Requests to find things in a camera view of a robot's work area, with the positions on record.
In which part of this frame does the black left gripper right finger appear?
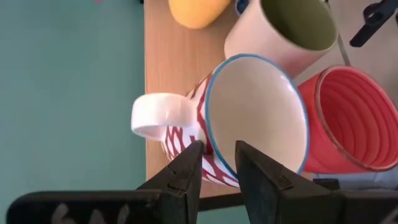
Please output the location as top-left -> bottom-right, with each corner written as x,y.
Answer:
235,140 -> 398,224

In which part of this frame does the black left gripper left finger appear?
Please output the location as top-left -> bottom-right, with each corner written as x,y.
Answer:
6,140 -> 205,224

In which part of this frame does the red white lattice mug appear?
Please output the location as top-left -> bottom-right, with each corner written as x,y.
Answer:
130,53 -> 310,189

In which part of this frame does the red ribbed mug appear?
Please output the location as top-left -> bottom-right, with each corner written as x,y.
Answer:
297,65 -> 398,175

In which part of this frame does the white mug olive inside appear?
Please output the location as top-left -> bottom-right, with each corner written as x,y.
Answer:
223,0 -> 339,78

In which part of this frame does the yellow mug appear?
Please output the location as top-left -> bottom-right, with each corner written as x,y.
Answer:
167,0 -> 233,30

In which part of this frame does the black mug blue inside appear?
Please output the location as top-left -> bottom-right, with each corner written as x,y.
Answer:
234,0 -> 250,16

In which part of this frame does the wooden raised shelf board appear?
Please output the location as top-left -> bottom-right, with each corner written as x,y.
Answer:
143,0 -> 315,198

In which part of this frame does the black shelf frame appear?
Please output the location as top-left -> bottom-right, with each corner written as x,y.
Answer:
198,179 -> 341,212

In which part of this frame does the black frame bracket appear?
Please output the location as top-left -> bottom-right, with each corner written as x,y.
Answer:
349,0 -> 398,48

